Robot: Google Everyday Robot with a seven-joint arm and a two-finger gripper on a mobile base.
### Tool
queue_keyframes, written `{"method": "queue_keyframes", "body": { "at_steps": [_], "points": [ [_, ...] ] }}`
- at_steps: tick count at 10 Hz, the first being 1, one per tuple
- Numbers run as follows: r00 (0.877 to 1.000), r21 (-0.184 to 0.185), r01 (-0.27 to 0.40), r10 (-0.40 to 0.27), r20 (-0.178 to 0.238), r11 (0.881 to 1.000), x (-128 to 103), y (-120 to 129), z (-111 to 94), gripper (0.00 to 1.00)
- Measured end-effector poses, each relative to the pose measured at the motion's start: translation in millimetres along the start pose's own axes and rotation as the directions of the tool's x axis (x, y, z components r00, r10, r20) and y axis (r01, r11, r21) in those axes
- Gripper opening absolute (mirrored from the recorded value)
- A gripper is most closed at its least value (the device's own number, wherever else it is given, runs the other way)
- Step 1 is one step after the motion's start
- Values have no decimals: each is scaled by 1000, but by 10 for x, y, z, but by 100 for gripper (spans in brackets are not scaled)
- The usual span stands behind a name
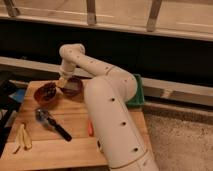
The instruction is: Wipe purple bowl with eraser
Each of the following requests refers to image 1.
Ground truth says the yellow banana peel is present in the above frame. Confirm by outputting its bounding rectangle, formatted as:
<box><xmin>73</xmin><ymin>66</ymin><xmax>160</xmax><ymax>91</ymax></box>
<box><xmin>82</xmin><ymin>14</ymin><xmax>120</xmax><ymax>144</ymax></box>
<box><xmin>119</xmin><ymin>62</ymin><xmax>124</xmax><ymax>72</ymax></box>
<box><xmin>12</xmin><ymin>123</ymin><xmax>32</xmax><ymax>154</ymax></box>

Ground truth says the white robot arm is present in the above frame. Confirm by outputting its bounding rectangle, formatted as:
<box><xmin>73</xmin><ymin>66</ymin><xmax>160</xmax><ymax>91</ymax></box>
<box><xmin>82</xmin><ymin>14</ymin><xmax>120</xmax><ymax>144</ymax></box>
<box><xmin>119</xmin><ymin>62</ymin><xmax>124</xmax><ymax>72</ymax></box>
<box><xmin>59</xmin><ymin>44</ymin><xmax>159</xmax><ymax>171</ymax></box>

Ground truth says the brown bowl with food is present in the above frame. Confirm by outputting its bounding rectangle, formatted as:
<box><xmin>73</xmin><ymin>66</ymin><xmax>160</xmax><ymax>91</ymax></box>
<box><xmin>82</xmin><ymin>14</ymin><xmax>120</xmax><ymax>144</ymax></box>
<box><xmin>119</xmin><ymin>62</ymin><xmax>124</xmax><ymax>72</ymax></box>
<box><xmin>34</xmin><ymin>82</ymin><xmax>57</xmax><ymax>106</ymax></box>

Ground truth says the orange marker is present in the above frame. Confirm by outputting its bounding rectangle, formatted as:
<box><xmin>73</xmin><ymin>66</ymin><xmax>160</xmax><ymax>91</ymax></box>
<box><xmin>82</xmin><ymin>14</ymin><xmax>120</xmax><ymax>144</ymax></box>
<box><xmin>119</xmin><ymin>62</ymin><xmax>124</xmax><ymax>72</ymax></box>
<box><xmin>88</xmin><ymin>120</ymin><xmax>94</xmax><ymax>136</ymax></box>

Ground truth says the blue object at table edge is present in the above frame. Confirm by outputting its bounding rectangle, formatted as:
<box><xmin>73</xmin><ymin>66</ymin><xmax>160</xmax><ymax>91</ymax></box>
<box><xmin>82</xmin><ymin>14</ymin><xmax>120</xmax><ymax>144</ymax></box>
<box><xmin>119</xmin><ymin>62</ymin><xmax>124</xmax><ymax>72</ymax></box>
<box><xmin>11</xmin><ymin>89</ymin><xmax>26</xmax><ymax>103</ymax></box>

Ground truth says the metal scoop black handle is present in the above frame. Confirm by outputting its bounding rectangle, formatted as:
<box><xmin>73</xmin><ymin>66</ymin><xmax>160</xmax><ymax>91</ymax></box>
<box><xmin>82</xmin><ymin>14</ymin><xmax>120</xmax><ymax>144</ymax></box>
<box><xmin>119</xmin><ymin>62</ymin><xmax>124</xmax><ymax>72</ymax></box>
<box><xmin>35</xmin><ymin>108</ymin><xmax>72</xmax><ymax>141</ymax></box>

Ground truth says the green tray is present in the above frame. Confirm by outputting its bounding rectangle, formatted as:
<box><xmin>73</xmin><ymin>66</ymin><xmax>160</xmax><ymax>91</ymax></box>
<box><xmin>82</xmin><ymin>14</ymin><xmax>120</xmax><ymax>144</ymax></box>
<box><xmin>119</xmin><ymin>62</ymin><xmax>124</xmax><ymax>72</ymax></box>
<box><xmin>126</xmin><ymin>74</ymin><xmax>145</xmax><ymax>108</ymax></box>

